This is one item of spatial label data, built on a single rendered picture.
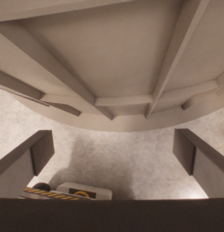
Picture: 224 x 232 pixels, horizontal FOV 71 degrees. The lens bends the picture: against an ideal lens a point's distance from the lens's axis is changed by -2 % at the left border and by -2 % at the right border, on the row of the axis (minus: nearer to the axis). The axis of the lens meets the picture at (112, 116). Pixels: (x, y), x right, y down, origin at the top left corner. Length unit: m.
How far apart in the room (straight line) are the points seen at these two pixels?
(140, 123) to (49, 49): 0.68
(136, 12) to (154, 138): 0.75
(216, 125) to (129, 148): 0.47
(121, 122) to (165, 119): 0.23
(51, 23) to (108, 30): 0.07
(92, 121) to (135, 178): 0.38
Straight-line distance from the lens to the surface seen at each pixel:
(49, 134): 0.16
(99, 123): 0.89
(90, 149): 0.92
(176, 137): 0.16
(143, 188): 0.92
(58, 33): 0.23
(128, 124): 0.87
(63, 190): 0.87
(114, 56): 0.27
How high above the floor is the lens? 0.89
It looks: 78 degrees down
